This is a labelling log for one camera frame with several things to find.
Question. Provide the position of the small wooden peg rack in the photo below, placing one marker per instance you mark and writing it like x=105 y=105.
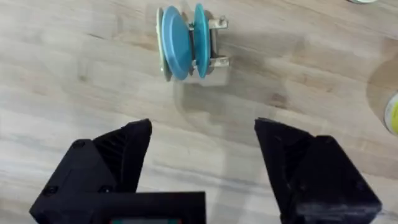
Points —
x=214 y=49

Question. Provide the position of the teal plate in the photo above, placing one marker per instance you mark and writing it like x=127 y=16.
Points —
x=201 y=40

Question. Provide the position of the blue plate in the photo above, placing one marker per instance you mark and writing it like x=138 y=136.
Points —
x=176 y=43

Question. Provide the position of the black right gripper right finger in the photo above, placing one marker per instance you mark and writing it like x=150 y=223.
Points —
x=314 y=174

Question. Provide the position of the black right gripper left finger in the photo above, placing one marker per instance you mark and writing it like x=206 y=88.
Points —
x=105 y=161

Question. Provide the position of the yellow plate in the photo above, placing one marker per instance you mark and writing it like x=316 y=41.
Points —
x=392 y=115

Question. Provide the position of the pale green plate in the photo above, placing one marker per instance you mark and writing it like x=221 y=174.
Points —
x=162 y=43

